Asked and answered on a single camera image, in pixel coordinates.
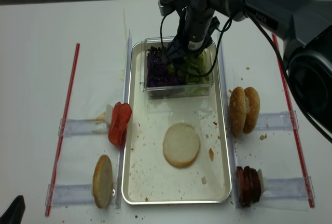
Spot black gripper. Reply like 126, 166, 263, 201
165, 7, 220, 65

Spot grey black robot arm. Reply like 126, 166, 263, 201
158, 0, 331, 129

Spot green lettuce pile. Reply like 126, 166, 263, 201
168, 53, 209, 85

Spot red tomato slices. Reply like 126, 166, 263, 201
108, 102, 132, 147

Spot white paper behind tomato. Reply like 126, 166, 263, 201
104, 104, 113, 126

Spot dark meat patties stack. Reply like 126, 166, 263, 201
236, 166, 262, 207

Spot white paper behind patties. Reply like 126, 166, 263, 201
257, 169, 266, 195

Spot shredded purple cabbage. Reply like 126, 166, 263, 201
146, 46, 180, 88

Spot clear plastic salad container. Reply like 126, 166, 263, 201
140, 37, 215, 99

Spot sesame bun left half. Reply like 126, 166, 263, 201
229, 87, 246, 135

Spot sesame bun half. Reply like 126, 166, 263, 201
243, 87, 260, 134
229, 87, 246, 135

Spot sesame bun right half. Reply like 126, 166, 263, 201
243, 87, 260, 134

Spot bun bottom on tray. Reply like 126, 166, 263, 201
163, 122, 200, 168

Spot red straw right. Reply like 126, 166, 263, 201
271, 34, 315, 209

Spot red straw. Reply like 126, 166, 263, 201
45, 43, 80, 217
271, 34, 315, 209

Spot white metal tray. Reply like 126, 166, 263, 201
121, 41, 232, 205

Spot red straw left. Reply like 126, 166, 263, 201
45, 43, 80, 217

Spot clear holder upper right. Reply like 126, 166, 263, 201
254, 111, 299, 131

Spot clear holder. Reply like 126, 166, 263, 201
45, 184, 94, 206
254, 111, 299, 131
58, 118, 109, 137
261, 177, 315, 200

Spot clear holder upper left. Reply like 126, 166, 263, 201
58, 118, 109, 137

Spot upright bun slice left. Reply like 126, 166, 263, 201
92, 155, 113, 208

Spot clear holder lower right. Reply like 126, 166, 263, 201
261, 177, 315, 200

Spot clear holder lower left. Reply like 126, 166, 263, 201
45, 184, 94, 206

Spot black object bottom left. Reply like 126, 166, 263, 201
0, 195, 25, 224

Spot clear plastic rail right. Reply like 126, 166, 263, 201
217, 33, 241, 209

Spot clear plastic rail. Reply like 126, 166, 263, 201
114, 29, 133, 209
217, 33, 241, 209

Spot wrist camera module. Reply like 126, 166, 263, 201
158, 0, 190, 17

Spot clear plastic rail left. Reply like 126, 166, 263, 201
114, 29, 133, 209

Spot black camera cable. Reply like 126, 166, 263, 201
158, 6, 332, 144

